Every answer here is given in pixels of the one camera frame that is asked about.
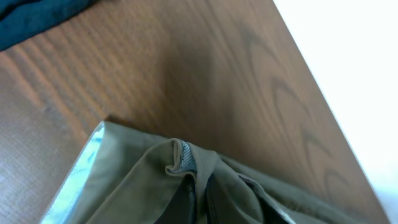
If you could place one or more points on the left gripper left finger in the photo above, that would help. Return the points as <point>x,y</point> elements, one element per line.
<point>182,207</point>

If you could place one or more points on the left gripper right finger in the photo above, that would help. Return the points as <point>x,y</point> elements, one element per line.
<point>230,202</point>

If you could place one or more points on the khaki shorts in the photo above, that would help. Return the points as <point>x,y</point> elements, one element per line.
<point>123,175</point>

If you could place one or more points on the folded navy blue shorts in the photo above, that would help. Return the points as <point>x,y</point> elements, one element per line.
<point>23,19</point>

